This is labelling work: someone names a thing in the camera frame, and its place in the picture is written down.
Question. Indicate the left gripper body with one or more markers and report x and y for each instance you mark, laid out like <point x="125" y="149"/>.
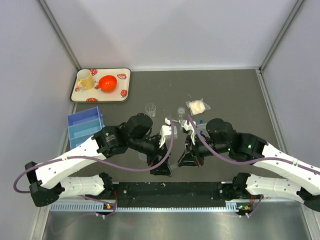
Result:
<point x="153" y="158"/>

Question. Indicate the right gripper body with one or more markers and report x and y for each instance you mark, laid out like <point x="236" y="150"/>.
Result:
<point x="193" y="144"/>

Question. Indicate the small glass bottle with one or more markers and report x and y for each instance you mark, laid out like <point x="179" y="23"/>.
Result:
<point x="181" y="112"/>

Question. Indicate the glass beaker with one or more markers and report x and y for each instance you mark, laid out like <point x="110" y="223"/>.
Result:
<point x="151" y="109"/>

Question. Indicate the blue plastic organizer box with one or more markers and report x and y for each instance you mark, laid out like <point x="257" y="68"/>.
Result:
<point x="83" y="124"/>

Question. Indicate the clear test tube rack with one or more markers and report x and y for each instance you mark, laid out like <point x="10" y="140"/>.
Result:
<point x="202" y="127"/>

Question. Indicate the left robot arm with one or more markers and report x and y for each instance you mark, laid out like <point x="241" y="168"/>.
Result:
<point x="52" y="180"/>

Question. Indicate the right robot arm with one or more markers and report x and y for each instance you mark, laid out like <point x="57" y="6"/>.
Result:
<point x="298" y="181"/>

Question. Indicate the strawberry pattern tray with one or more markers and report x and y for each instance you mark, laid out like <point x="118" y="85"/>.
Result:
<point x="120" y="94"/>

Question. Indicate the orange bowl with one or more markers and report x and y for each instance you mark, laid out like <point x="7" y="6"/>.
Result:
<point x="108" y="83"/>

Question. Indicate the yellow mug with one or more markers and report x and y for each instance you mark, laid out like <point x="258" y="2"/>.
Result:
<point x="85" y="79"/>

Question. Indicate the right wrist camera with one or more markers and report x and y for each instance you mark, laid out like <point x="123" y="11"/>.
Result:
<point x="188" y="127"/>

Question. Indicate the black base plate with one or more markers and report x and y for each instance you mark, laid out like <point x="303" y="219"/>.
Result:
<point x="171" y="194"/>

